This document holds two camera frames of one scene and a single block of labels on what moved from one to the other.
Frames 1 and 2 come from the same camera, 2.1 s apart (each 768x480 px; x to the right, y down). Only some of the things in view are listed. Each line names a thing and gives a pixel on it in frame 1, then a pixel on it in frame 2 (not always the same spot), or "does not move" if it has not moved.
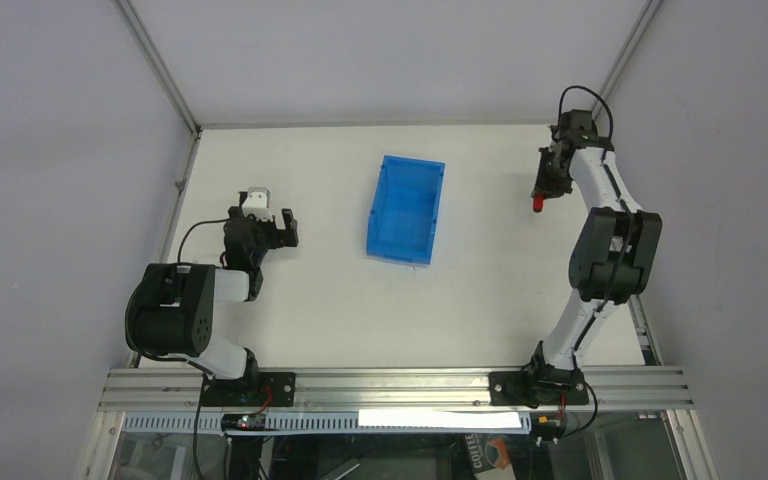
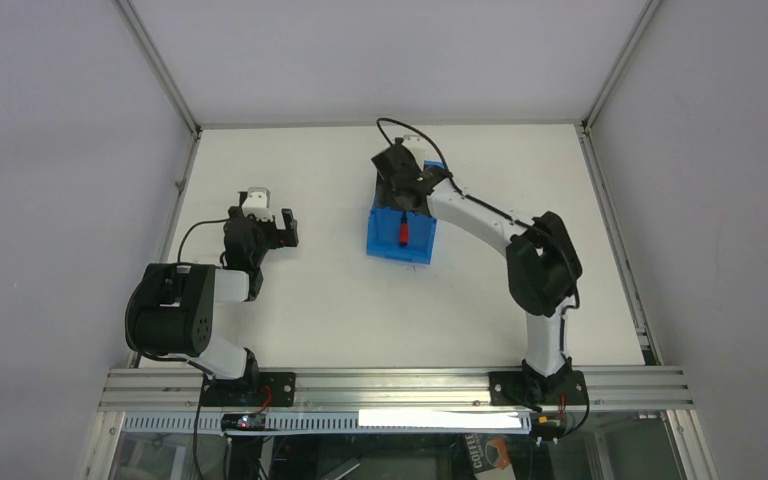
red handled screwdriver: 538,203 -> 404,230
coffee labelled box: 488,451 does not move
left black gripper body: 267,234 does not move
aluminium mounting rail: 646,389 does not move
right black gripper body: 551,171 -> 398,196
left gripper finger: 287,237 does not move
